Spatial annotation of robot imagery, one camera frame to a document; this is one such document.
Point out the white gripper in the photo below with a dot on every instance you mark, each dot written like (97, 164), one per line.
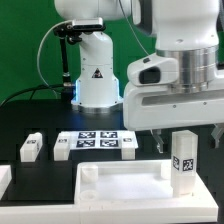
(154, 108)

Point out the white desk top tray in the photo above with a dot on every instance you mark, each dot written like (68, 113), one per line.
(123, 181)

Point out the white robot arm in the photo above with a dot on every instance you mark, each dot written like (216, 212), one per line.
(180, 84)

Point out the tag marker sheet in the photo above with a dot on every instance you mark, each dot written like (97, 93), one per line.
(102, 139)

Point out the white block left edge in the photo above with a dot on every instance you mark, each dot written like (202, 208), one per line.
(5, 178)

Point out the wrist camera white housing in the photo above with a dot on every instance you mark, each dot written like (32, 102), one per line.
(153, 70)

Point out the camera on black stand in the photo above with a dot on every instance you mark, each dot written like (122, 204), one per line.
(70, 32)

